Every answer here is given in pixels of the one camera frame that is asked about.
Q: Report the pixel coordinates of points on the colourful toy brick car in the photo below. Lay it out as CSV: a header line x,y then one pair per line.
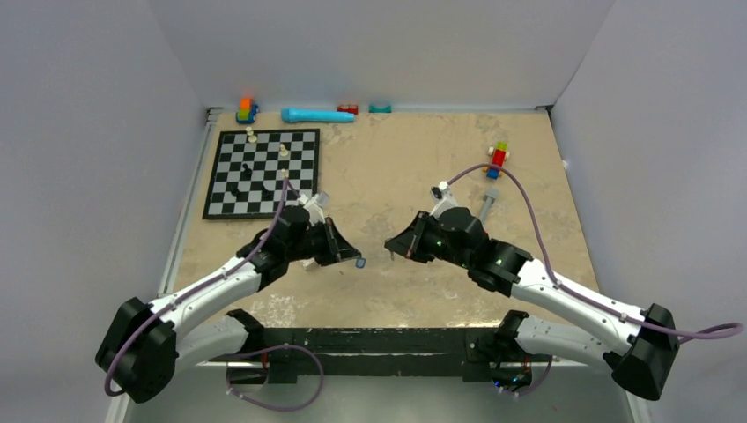
x,y
499,154

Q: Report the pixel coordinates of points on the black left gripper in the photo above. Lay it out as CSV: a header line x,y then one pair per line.
x,y
336,248

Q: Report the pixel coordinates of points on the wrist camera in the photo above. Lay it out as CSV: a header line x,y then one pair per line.
x,y
315,204
443,199

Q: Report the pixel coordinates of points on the white and blue toy brick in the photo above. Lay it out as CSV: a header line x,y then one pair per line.
x,y
309,264

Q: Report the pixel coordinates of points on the teal arch toy block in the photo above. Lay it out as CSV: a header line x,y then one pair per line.
x,y
379,108

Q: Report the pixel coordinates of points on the grey toy brick post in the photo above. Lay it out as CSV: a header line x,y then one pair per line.
x,y
490,197

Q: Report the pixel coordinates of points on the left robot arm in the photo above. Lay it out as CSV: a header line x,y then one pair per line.
x,y
139,352

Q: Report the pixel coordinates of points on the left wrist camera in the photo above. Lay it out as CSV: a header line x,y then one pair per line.
x,y
315,204

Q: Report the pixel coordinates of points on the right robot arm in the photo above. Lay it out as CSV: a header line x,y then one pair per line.
x,y
636,344

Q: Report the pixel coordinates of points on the black and white chessboard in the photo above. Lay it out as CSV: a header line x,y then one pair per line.
x,y
230,197

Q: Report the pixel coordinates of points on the stacked colourful toy blocks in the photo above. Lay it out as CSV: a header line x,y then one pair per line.
x,y
247,111

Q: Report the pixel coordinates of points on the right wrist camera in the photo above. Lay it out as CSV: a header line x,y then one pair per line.
x,y
443,199

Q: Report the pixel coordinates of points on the red toy brick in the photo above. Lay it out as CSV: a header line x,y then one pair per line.
x,y
348,108

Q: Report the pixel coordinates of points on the light blue flashlight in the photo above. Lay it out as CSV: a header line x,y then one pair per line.
x,y
293,115

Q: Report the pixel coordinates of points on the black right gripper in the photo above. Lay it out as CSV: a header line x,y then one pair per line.
x,y
409,242

